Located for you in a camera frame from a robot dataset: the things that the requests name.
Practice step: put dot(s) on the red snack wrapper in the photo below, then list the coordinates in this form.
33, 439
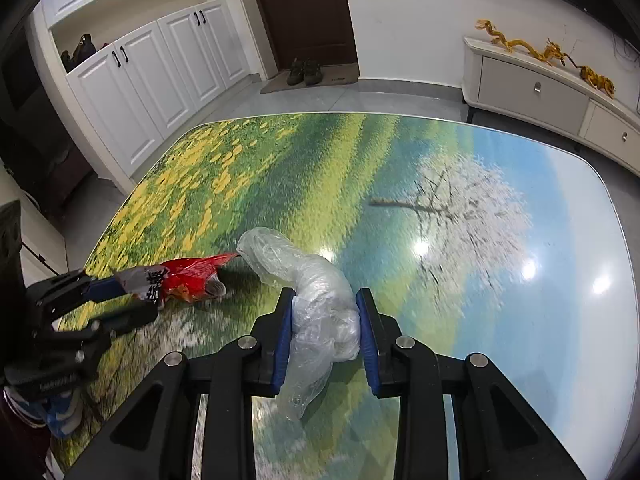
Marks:
190, 280

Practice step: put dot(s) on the dark shoe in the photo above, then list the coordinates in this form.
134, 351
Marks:
296, 72
313, 71

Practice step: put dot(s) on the small golden dragon ornament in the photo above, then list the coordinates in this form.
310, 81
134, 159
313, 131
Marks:
597, 79

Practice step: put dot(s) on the black boot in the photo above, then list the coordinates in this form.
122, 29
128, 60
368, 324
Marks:
66, 61
85, 49

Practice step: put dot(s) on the dark brown door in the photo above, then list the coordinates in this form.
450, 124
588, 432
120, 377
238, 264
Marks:
305, 10

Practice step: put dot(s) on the white panelled cabinets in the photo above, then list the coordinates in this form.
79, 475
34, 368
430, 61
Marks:
150, 75

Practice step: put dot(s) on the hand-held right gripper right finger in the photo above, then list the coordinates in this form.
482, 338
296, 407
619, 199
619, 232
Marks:
369, 350

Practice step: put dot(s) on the brown doormat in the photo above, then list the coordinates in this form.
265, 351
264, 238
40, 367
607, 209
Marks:
335, 79

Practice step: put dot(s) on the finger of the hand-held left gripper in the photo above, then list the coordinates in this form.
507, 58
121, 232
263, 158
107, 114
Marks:
100, 290
130, 317

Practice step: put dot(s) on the clear plastic bag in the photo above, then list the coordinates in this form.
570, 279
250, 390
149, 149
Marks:
320, 280

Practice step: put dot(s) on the dark furniture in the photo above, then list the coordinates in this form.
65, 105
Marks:
40, 160

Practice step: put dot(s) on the white television cabinet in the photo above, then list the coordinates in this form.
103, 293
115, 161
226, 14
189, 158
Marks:
530, 90

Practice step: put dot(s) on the long golden dragon ornament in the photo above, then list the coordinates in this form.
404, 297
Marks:
525, 47

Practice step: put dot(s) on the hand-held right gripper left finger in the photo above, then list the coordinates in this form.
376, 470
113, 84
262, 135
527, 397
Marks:
281, 345

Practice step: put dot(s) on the landscape print table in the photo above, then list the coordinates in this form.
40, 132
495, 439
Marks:
350, 185

